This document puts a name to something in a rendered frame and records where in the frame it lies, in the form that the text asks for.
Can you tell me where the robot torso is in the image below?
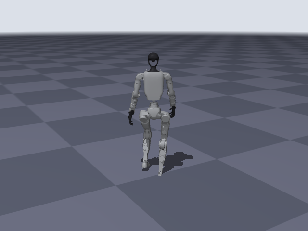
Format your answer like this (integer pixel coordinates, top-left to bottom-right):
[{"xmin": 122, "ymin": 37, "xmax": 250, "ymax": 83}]
[{"xmin": 143, "ymin": 70, "xmax": 164, "ymax": 120}]

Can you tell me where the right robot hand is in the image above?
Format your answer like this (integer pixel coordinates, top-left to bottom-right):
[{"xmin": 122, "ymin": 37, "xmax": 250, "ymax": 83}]
[{"xmin": 170, "ymin": 106, "xmax": 176, "ymax": 118}]

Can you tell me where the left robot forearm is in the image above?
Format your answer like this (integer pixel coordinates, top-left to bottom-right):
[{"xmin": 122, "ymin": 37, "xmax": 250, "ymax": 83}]
[{"xmin": 129, "ymin": 91, "xmax": 138, "ymax": 112}]

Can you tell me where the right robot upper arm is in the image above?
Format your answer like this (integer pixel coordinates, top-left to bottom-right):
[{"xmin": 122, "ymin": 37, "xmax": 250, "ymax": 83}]
[{"xmin": 163, "ymin": 72, "xmax": 174, "ymax": 96}]

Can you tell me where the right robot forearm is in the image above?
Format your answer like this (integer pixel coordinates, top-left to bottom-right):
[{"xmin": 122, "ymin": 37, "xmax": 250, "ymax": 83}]
[{"xmin": 169, "ymin": 93, "xmax": 176, "ymax": 108}]

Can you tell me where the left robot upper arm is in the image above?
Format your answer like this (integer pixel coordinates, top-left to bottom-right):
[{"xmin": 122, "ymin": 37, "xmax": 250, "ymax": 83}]
[{"xmin": 133, "ymin": 73, "xmax": 144, "ymax": 98}]

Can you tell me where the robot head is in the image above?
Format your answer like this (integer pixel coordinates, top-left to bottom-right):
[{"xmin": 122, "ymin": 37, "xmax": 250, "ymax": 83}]
[{"xmin": 148, "ymin": 52, "xmax": 159, "ymax": 72}]

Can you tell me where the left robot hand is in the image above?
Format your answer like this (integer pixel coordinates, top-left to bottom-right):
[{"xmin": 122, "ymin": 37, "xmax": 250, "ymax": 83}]
[{"xmin": 128, "ymin": 110, "xmax": 134, "ymax": 125}]

